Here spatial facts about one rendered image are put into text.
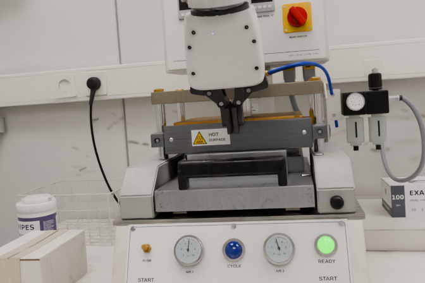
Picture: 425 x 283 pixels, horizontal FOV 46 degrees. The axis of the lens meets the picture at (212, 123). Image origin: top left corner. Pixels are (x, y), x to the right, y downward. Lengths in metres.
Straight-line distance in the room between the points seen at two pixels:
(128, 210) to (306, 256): 0.25
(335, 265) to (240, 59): 0.29
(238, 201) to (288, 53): 0.40
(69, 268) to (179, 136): 0.38
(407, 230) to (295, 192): 0.48
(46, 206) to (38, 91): 0.52
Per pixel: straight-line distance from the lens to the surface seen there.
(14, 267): 0.96
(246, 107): 0.85
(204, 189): 0.69
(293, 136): 0.76
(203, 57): 0.64
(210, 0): 0.61
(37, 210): 1.16
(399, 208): 1.21
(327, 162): 0.71
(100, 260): 1.17
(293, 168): 0.78
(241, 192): 0.68
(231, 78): 0.64
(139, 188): 0.72
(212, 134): 0.77
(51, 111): 1.63
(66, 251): 1.01
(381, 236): 1.12
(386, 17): 1.41
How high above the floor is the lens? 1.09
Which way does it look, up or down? 3 degrees down
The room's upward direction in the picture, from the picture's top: 4 degrees counter-clockwise
